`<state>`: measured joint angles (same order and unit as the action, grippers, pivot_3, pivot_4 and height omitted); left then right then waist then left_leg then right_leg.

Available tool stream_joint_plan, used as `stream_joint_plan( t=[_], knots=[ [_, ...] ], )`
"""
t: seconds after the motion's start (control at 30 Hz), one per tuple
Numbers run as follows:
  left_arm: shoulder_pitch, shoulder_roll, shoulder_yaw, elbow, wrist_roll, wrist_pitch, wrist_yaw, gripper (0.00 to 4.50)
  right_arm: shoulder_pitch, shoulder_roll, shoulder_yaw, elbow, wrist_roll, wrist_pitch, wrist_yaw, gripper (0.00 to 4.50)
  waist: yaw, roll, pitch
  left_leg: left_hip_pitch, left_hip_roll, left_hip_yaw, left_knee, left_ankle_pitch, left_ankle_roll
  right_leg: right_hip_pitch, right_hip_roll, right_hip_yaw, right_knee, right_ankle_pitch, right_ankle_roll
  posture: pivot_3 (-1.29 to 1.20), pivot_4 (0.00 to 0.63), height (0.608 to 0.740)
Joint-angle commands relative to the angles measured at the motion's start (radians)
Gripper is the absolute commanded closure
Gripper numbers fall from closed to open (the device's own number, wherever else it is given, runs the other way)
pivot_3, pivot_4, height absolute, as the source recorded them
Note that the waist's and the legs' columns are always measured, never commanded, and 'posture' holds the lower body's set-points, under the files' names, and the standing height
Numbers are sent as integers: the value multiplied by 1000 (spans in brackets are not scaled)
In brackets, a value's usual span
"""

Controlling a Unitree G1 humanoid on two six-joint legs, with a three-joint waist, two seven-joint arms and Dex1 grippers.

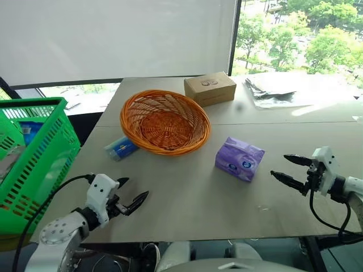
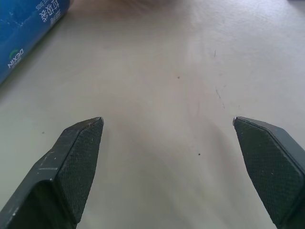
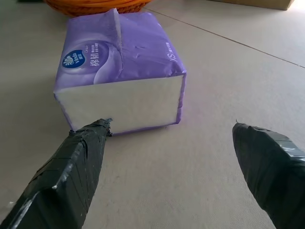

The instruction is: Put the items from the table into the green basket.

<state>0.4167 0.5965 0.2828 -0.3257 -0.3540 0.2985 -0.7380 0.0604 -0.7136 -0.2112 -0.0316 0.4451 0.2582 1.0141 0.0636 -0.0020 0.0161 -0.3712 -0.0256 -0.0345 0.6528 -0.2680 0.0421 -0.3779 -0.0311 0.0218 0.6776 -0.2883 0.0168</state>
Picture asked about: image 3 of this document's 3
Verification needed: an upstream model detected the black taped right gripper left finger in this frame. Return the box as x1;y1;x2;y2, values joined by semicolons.
0;118;113;229

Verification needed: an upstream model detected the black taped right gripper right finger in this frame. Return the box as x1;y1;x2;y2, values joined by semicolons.
232;120;305;229

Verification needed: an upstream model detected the orange woven basket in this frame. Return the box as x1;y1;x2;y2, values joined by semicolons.
43;0;154;17

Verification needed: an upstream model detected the purple tissue pack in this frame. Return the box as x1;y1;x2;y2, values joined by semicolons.
53;8;187;137

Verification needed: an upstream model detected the brown cardboard box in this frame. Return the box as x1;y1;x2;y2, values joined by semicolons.
206;0;305;11

